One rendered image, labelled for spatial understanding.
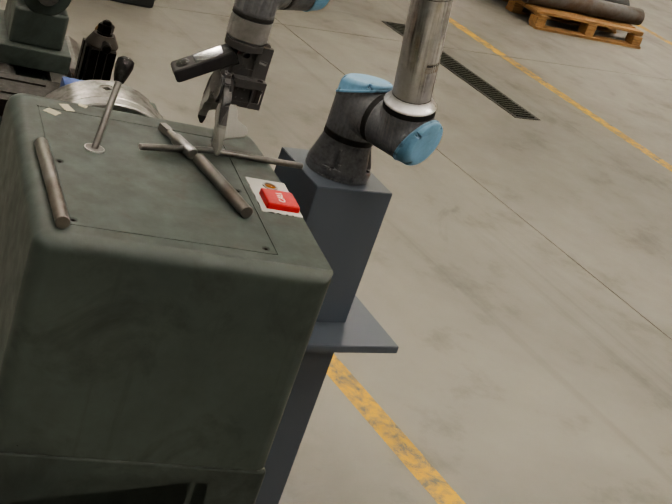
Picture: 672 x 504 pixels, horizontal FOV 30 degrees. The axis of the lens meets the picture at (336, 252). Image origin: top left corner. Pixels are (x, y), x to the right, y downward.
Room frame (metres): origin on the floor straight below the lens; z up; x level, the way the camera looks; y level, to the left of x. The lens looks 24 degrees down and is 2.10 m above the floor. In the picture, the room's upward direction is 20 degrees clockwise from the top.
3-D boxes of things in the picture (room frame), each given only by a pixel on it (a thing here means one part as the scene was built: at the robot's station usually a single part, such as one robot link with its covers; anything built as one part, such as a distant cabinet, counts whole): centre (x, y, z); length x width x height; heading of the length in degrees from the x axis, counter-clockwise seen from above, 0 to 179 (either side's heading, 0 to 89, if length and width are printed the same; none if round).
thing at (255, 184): (2.04, 0.14, 1.23); 0.13 x 0.08 x 0.06; 25
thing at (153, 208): (1.98, 0.33, 1.06); 0.59 x 0.48 x 0.39; 25
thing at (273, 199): (2.02, 0.12, 1.26); 0.06 x 0.06 x 0.02; 25
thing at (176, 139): (2.12, 0.34, 1.27); 0.12 x 0.02 x 0.02; 45
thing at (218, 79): (2.15, 0.27, 1.42); 0.09 x 0.08 x 0.12; 115
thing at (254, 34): (2.15, 0.28, 1.50); 0.08 x 0.08 x 0.05
